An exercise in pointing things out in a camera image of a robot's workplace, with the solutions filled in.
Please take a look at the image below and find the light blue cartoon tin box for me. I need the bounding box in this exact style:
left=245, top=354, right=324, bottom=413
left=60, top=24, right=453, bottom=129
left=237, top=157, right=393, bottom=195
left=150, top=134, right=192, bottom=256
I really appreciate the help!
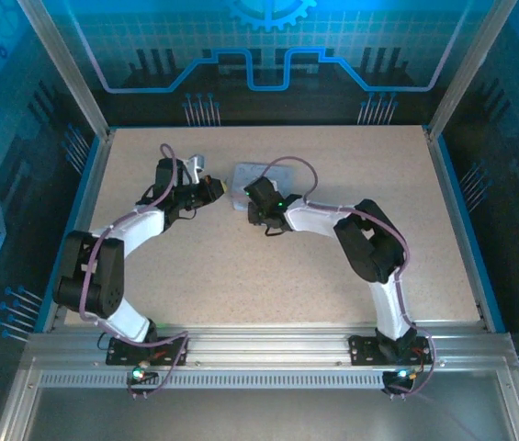
left=230, top=162, right=295, bottom=213

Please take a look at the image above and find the black controller board with LEDs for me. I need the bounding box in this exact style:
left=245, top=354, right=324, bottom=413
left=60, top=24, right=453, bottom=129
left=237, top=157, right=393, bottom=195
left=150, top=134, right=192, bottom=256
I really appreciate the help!
left=127, top=365, right=160, bottom=390
left=381, top=367, right=420, bottom=392

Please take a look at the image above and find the aluminium table side rail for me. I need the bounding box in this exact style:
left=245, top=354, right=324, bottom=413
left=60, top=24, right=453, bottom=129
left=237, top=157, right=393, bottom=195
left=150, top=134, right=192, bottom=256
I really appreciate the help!
left=39, top=128, right=118, bottom=334
left=423, top=125, right=507, bottom=334

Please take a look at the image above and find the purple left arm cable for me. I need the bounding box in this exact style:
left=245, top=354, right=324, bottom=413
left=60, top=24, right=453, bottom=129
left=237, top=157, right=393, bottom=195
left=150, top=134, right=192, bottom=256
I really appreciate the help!
left=77, top=142, right=191, bottom=401

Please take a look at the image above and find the aluminium mounting rail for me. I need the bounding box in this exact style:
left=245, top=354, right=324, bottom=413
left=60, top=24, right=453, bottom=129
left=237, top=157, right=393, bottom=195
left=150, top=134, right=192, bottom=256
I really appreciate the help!
left=23, top=325, right=517, bottom=369

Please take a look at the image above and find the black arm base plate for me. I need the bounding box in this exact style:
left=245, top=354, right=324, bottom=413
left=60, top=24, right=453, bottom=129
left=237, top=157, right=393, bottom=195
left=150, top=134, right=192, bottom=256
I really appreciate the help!
left=104, top=334, right=190, bottom=368
left=347, top=334, right=439, bottom=368

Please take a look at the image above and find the aluminium frame post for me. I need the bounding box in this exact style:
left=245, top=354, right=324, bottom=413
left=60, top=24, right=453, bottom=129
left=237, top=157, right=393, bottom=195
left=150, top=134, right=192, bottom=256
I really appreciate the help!
left=425, top=0, right=518, bottom=141
left=16, top=0, right=114, bottom=140

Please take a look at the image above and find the slotted grey cable duct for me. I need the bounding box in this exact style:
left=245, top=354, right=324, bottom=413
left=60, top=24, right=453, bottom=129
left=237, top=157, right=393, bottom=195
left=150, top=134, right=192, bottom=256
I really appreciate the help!
left=36, top=370, right=389, bottom=390

